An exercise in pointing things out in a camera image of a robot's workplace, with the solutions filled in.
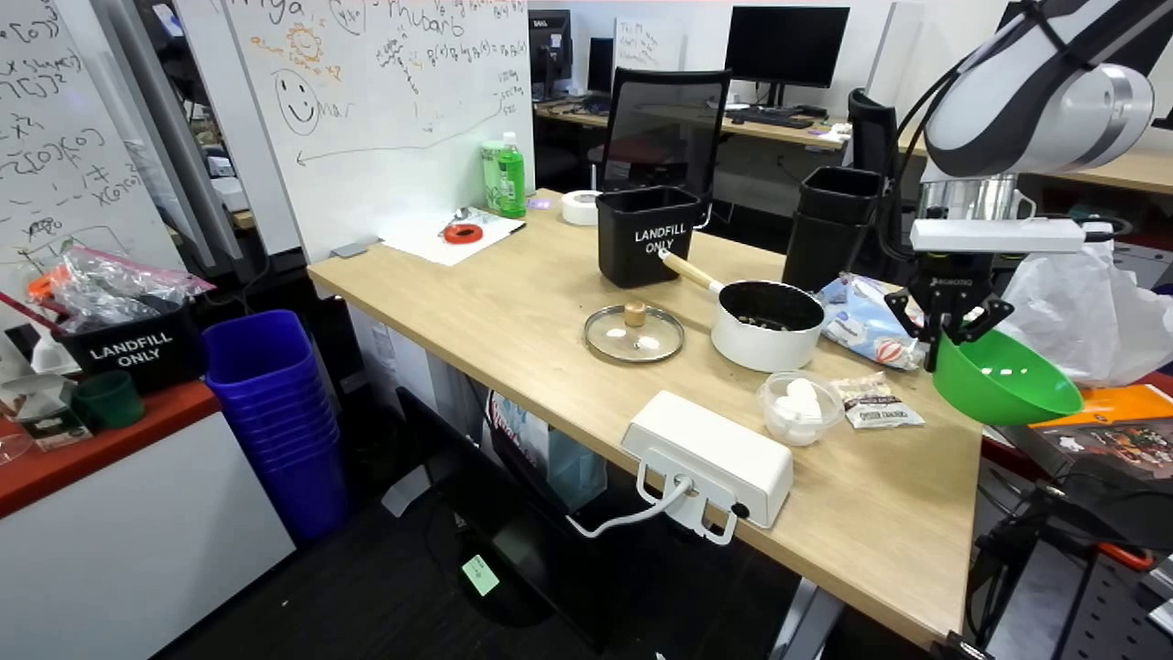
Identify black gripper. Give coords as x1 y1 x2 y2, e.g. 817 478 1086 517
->
898 248 1018 373

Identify green plastic bowl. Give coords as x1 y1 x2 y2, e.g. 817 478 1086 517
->
931 327 1089 428

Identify beige snack pieces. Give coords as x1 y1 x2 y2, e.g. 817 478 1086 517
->
737 312 800 338

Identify glass pot lid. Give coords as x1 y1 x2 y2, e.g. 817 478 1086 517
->
578 297 690 372

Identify blue and white plastic bag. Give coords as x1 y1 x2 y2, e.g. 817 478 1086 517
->
808 270 940 379

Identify small clear snack packet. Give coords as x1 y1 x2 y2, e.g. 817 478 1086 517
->
830 373 931 437

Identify large white plastic bag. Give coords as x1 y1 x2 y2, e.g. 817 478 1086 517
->
1003 237 1173 394

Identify large black stacked bin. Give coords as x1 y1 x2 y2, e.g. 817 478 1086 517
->
781 167 886 294

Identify clear cup with white marshmallows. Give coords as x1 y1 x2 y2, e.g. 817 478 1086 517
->
759 372 848 453

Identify orange book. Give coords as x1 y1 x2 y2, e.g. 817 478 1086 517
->
1049 382 1173 437

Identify white power box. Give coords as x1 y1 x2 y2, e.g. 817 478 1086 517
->
621 389 800 549

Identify black computer monitor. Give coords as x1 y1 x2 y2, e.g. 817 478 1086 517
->
721 5 854 92

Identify small black landfill bin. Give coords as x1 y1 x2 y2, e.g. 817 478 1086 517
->
594 185 711 294

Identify black mesh office chair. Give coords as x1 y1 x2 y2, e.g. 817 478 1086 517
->
597 66 737 208

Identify green wipes canister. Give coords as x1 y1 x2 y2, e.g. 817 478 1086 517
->
478 129 530 223

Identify red tape dispenser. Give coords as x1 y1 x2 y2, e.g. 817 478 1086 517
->
440 213 487 248

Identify white paper sheet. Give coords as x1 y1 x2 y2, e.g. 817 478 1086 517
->
377 203 530 270

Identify whiteboard with sun drawing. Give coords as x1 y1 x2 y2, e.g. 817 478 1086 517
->
216 0 539 268

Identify stack of blue bins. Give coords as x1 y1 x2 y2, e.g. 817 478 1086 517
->
199 306 358 549

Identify black landfill bin with bags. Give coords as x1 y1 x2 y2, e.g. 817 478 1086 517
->
51 297 214 401

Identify crumpled clear plastic bags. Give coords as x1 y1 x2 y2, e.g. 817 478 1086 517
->
22 237 219 341

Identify small dark green cup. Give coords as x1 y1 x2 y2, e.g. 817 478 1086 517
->
67 367 149 437

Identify white cabinet with red top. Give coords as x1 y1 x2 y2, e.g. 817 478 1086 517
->
0 379 300 660

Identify whiteboard with dense writing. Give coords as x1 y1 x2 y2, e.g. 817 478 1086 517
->
0 0 190 300

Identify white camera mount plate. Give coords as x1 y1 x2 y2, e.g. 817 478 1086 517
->
905 213 1118 259

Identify white pot with wooden handle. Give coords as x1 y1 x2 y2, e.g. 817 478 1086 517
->
657 246 832 379

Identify white power cable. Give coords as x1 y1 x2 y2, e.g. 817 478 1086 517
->
560 466 695 547

